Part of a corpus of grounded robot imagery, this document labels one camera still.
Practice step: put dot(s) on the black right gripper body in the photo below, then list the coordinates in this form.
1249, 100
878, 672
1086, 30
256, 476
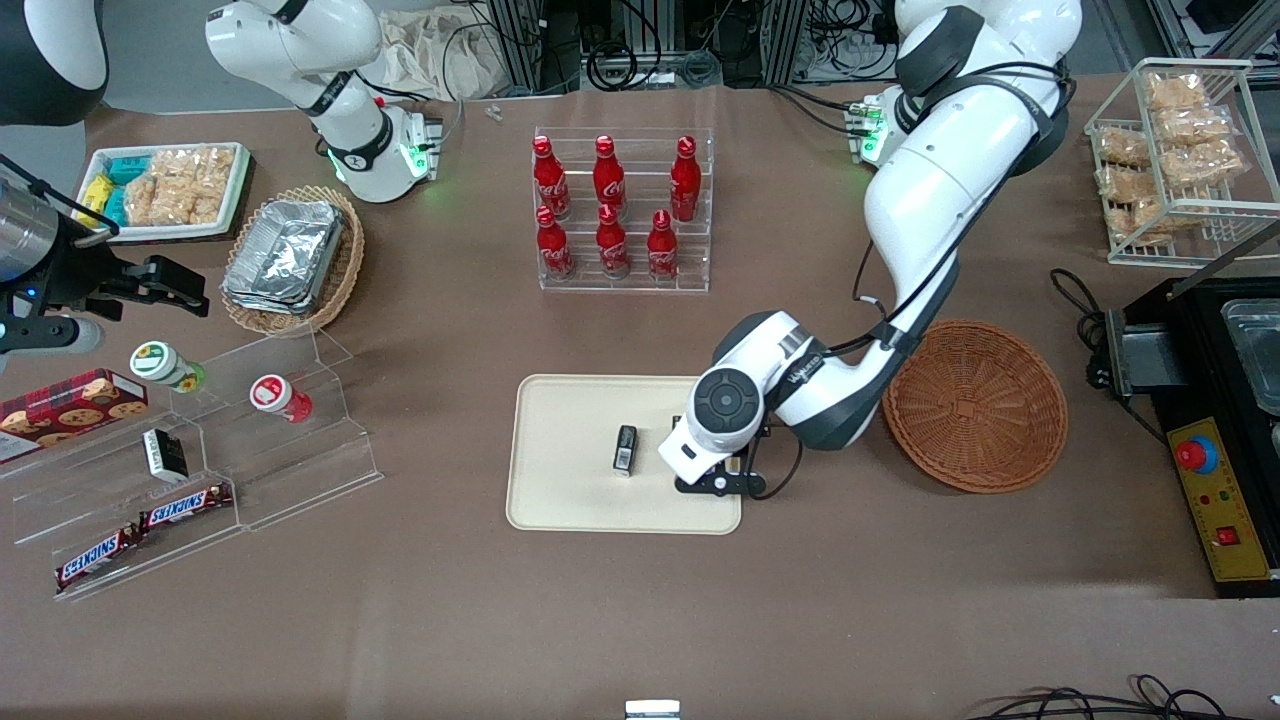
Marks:
72, 274

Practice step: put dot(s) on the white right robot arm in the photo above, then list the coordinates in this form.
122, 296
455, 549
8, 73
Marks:
368, 150

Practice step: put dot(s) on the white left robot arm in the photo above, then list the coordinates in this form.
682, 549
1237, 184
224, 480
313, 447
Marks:
940, 190

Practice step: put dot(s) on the white rectangular snack tray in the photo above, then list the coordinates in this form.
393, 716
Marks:
232, 200

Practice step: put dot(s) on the silver foil tray stack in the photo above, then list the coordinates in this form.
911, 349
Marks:
285, 255

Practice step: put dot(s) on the cream rectangular tray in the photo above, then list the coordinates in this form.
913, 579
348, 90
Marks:
570, 460

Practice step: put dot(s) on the tan oval wicker basket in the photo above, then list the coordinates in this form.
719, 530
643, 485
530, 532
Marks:
345, 270

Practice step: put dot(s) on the brown round wicker basket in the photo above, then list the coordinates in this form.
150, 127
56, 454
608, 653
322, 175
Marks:
975, 410

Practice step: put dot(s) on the green lidded yogurt cup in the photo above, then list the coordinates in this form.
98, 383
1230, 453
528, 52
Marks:
160, 364

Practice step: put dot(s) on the teal snack packet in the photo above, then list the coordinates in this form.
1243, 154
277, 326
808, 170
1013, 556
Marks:
115, 208
127, 167

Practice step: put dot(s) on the rice cracker bag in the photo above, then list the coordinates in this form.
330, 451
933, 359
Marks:
205, 170
150, 198

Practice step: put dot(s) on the yellow snack packet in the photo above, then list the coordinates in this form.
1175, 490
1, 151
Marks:
95, 190

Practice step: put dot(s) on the red cookie box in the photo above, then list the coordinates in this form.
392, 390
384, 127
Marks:
70, 408

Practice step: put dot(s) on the red lidded yogurt cup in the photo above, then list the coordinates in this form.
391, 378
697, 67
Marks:
275, 396

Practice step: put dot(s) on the small black white box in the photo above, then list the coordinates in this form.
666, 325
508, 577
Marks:
164, 455

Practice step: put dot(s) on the Snickers chocolate bar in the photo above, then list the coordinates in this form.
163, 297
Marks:
185, 506
95, 558

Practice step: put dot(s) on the clear acrylic bottle rack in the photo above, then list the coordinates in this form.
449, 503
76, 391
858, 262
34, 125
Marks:
640, 285

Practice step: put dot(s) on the clear acrylic stepped stand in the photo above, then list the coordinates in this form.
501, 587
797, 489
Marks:
300, 470

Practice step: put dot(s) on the white black edge device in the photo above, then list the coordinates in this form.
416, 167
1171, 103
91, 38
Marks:
652, 710

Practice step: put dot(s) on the red cola bottle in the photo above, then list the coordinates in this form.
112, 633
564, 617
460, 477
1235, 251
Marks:
662, 250
685, 180
553, 248
548, 180
608, 178
611, 245

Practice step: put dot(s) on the beige crumpled cloth bag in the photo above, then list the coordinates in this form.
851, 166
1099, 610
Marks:
440, 55

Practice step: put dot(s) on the black grey box device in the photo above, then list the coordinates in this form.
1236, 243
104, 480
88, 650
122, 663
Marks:
1150, 355

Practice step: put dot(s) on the clear fried snack bag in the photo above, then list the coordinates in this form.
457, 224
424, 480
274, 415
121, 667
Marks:
1125, 184
1200, 162
1122, 148
1175, 92
1140, 222
1195, 126

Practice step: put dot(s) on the black countertop appliance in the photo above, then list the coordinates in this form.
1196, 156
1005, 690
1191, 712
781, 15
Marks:
1200, 340

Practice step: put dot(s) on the yellow emergency stop control box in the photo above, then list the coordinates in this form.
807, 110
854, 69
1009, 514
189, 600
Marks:
1235, 530

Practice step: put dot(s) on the steel pan insert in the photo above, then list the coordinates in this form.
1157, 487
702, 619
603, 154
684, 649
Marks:
1258, 350

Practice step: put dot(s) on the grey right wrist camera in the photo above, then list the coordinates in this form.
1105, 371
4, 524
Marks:
50, 335

